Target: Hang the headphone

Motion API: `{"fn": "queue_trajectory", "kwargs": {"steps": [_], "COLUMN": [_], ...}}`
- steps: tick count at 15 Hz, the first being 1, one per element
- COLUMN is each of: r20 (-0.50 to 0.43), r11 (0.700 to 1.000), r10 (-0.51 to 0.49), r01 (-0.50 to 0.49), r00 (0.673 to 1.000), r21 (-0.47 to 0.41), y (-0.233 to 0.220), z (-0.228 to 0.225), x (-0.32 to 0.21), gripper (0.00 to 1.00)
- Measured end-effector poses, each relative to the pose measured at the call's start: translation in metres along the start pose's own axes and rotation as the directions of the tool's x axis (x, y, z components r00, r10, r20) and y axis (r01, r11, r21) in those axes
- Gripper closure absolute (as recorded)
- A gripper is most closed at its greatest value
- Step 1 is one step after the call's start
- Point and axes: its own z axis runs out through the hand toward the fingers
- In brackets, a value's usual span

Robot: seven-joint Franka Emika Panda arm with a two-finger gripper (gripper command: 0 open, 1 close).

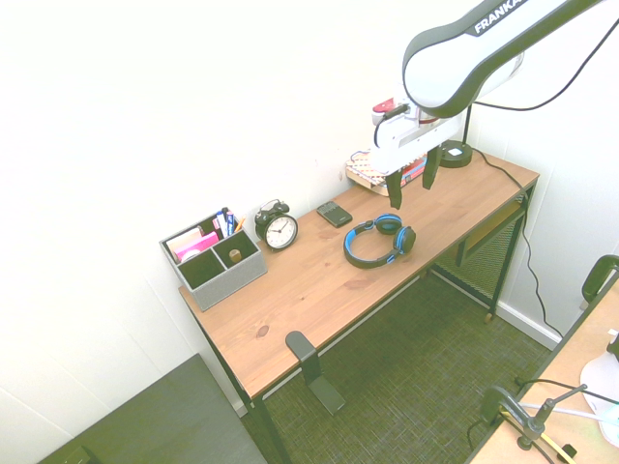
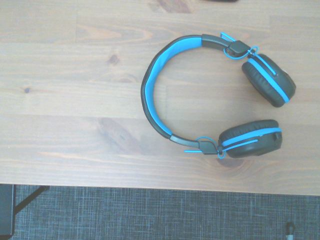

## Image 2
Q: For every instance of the black and blue headphones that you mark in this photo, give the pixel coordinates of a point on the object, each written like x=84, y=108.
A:
x=148, y=95

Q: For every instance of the wooden desk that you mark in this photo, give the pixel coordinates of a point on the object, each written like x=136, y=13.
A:
x=6, y=212

